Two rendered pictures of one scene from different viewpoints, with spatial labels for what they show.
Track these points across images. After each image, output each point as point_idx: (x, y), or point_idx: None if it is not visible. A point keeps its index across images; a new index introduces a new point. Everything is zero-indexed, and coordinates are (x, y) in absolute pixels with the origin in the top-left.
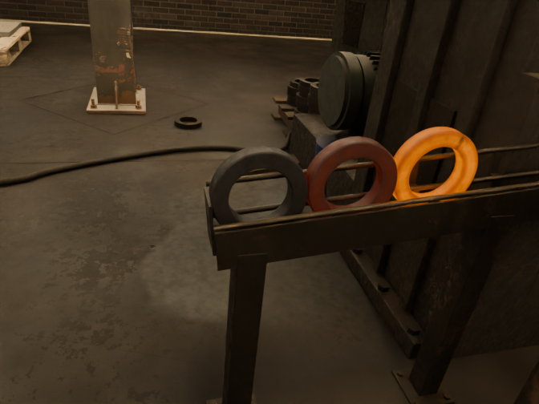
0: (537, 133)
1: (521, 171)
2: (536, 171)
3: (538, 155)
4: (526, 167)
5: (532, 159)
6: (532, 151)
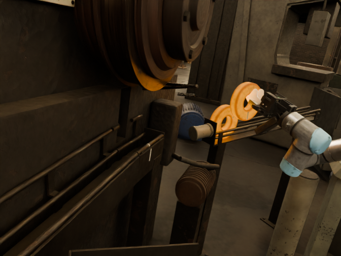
0: (1, 183)
1: (2, 229)
2: (18, 227)
3: (14, 202)
4: (6, 222)
5: (9, 211)
6: (4, 203)
